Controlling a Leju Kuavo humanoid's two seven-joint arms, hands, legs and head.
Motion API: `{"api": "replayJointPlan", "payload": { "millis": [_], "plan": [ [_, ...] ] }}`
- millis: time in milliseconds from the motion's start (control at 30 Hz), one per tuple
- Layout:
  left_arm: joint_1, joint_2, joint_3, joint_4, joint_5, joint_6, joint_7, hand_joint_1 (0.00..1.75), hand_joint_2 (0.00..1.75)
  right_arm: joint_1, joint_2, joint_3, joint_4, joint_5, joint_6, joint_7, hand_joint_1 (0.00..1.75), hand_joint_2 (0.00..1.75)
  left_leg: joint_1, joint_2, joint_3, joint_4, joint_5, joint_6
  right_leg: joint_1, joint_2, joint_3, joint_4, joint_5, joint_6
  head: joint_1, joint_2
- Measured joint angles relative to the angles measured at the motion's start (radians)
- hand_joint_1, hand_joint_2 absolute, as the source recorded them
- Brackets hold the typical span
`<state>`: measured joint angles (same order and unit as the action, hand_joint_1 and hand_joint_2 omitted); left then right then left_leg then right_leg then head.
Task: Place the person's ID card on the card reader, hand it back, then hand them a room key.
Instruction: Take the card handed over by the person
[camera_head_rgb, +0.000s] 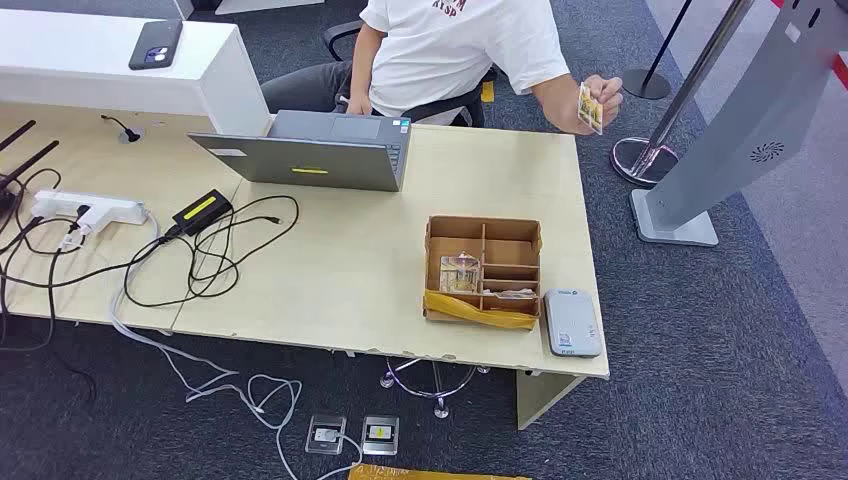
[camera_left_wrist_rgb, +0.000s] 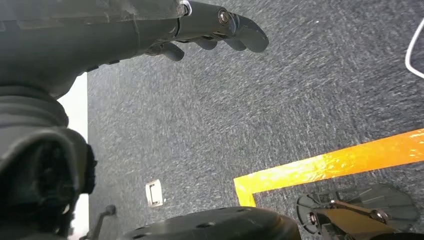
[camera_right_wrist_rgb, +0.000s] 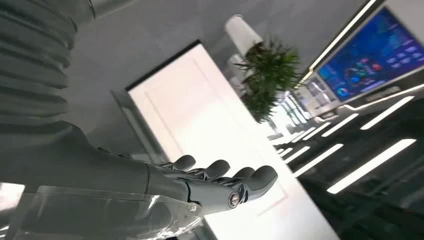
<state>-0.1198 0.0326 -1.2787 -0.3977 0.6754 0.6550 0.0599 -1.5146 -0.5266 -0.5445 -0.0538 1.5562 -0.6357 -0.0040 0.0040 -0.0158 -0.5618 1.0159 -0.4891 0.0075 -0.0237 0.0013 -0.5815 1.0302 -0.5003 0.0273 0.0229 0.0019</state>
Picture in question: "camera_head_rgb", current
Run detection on black office chair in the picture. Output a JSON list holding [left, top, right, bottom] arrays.
[[323, 19, 498, 128]]

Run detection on black adapter yellow label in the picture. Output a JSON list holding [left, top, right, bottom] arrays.
[[172, 189, 234, 238]]

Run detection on chrome stanchion post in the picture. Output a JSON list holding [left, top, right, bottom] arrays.
[[610, 0, 757, 189]]

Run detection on black adapter mains cord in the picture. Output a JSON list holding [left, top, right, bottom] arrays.
[[0, 225, 183, 293]]

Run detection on beige desk side panel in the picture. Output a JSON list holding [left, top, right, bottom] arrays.
[[515, 369, 588, 431]]

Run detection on black router with antennas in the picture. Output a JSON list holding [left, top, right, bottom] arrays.
[[0, 119, 60, 215]]

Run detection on grey open laptop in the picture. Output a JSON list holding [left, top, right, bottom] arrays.
[[188, 109, 413, 193]]

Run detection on desk grommet with black cable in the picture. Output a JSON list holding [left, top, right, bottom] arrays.
[[100, 114, 144, 145]]

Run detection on grey card reader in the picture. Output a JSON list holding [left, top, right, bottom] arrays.
[[543, 288, 604, 359]]

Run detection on person's left hand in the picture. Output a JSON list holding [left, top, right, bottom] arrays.
[[573, 74, 625, 137]]

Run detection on white cable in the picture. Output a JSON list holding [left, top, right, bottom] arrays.
[[109, 210, 364, 480]]

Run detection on white power strip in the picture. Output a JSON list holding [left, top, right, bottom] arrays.
[[31, 190, 148, 234]]

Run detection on steel floor socket white plug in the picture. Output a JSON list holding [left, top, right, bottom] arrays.
[[305, 414, 348, 456]]

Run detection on black stanchion post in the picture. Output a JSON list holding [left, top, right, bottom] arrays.
[[620, 0, 694, 101]]

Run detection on grey kiosk stand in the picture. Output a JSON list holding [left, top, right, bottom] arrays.
[[629, 0, 848, 248]]

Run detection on clear-wrapped key card stack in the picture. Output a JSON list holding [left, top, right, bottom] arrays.
[[439, 251, 483, 295]]

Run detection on white raised counter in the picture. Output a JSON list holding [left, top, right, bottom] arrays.
[[0, 7, 273, 138]]

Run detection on person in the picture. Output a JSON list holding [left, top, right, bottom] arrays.
[[260, 0, 625, 137]]

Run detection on black smartphone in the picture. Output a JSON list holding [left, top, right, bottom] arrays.
[[128, 19, 184, 72]]

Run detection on steel floor socket yellow label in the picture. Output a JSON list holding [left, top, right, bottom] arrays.
[[361, 415, 401, 457]]

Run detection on brown divided cardboard box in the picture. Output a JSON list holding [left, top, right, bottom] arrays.
[[422, 215, 544, 331]]

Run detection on yellow taped floor package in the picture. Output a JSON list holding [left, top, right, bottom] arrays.
[[348, 463, 531, 480]]

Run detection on black hanging power cords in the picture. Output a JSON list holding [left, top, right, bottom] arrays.
[[0, 167, 91, 352]]

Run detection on chrome stool base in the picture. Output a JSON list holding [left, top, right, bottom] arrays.
[[380, 357, 492, 421]]

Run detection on looped thin black cable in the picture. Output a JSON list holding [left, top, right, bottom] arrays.
[[123, 194, 301, 309]]

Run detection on yellow printed ID card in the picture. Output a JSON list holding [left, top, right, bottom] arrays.
[[577, 82, 605, 136]]

